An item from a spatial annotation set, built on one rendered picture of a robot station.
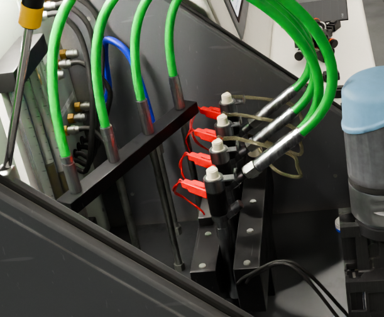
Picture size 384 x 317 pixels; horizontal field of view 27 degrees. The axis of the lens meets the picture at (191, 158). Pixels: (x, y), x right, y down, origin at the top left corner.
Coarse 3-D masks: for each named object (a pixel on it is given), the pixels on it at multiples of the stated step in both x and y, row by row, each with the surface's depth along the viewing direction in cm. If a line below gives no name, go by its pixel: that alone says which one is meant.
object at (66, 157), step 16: (64, 0) 98; (288, 0) 94; (64, 16) 99; (304, 16) 95; (320, 32) 96; (48, 48) 102; (320, 48) 97; (48, 64) 103; (336, 64) 98; (48, 80) 104; (336, 80) 99; (48, 96) 105; (320, 112) 101; (304, 128) 103; (64, 144) 108; (64, 160) 109
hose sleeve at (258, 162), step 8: (296, 128) 103; (288, 136) 104; (296, 136) 103; (304, 136) 103; (280, 144) 104; (288, 144) 104; (296, 144) 104; (264, 152) 106; (272, 152) 105; (280, 152) 104; (256, 160) 106; (264, 160) 105; (272, 160) 105; (256, 168) 106; (264, 168) 106
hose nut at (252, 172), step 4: (248, 164) 107; (252, 164) 106; (244, 168) 107; (248, 168) 107; (252, 168) 106; (248, 172) 107; (252, 172) 106; (256, 172) 106; (260, 172) 107; (252, 176) 107
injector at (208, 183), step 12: (204, 180) 108; (216, 180) 108; (216, 192) 108; (216, 204) 109; (228, 204) 111; (240, 204) 110; (216, 216) 111; (228, 216) 111; (216, 228) 113; (228, 228) 112; (228, 240) 113; (228, 252) 114; (228, 264) 115; (228, 276) 116; (228, 288) 118
